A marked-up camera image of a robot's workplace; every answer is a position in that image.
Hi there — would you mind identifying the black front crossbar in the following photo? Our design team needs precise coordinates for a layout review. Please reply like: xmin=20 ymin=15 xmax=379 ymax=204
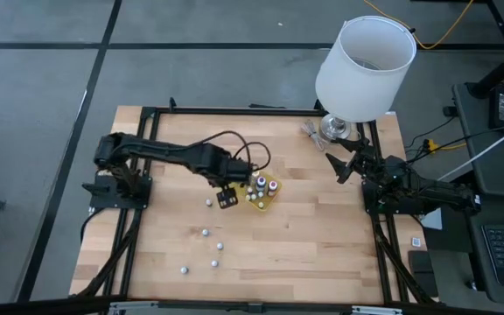
xmin=0 ymin=295 xmax=504 ymax=315

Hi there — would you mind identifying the black side desk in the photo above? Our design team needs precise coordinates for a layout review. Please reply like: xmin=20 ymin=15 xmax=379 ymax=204
xmin=451 ymin=81 xmax=504 ymax=198

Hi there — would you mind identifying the long white pole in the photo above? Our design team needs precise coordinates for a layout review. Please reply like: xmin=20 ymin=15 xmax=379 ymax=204
xmin=424 ymin=117 xmax=504 ymax=192

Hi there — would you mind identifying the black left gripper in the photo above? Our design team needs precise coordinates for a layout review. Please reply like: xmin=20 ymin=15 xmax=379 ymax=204
xmin=210 ymin=150 xmax=256 ymax=211

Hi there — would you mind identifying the black desk leg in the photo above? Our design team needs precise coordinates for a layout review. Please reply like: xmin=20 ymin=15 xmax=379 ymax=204
xmin=465 ymin=37 xmax=504 ymax=100

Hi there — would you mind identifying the yellow cable plug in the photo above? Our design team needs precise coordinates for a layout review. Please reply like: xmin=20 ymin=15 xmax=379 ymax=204
xmin=422 ymin=138 xmax=467 ymax=153

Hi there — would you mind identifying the silver table lamp white shade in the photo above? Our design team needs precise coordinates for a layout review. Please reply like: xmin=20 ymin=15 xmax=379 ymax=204
xmin=314 ymin=15 xmax=418 ymax=144

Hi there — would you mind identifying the black rectangular pad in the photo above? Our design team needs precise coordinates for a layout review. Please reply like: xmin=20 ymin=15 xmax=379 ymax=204
xmin=408 ymin=249 xmax=440 ymax=299

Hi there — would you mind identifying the coiled clear lamp cord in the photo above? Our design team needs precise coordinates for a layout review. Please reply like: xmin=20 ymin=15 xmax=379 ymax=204
xmin=299 ymin=118 xmax=332 ymax=152

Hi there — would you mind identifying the yellow plastic bin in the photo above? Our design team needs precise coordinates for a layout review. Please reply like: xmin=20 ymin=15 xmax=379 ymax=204
xmin=233 ymin=171 xmax=284 ymax=213

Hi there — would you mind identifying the dark grey desk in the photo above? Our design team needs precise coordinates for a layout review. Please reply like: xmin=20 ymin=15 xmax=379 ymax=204
xmin=461 ymin=192 xmax=504 ymax=307

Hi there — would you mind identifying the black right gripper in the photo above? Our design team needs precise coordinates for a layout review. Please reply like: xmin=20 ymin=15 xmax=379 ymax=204
xmin=325 ymin=138 xmax=400 ymax=185

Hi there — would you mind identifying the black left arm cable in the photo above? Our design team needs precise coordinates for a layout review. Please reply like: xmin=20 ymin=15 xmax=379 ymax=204
xmin=189 ymin=129 xmax=274 ymax=172

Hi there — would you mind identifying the yellow extension cable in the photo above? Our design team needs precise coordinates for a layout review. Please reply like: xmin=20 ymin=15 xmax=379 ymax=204
xmin=362 ymin=0 xmax=475 ymax=50

